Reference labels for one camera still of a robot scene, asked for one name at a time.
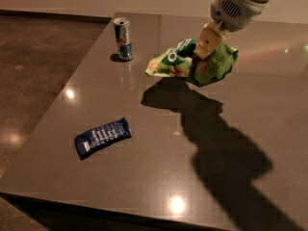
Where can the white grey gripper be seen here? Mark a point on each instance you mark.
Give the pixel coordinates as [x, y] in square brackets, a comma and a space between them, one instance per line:
[233, 12]

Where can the green rice chip bag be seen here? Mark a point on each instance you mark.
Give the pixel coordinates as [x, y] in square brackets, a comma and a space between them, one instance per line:
[180, 61]

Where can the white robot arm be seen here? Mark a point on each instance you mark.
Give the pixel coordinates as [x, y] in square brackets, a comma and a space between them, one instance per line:
[226, 16]

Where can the blue silver energy drink can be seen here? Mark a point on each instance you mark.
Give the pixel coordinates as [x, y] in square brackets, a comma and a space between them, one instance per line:
[123, 38]

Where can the dark blue snack wrapper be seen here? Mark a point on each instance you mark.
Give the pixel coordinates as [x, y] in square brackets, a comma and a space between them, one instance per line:
[101, 137]

